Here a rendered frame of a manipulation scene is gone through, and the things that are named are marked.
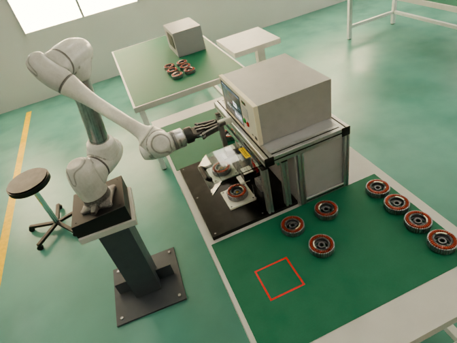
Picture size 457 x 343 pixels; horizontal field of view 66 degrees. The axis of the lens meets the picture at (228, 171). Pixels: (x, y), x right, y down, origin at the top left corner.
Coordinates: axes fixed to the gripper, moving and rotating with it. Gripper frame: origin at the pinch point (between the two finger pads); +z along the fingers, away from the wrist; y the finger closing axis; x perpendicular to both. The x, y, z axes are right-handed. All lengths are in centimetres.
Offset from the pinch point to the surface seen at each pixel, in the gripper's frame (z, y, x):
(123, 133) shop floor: -62, -263, -123
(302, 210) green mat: 22, 29, -47
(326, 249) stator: 17, 57, -43
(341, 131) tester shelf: 47, 25, -11
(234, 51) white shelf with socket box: 39, -84, -2
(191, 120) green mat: -1, -97, -47
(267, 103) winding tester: 16.8, 14.2, 9.7
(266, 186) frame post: 7.0, 23.4, -27.0
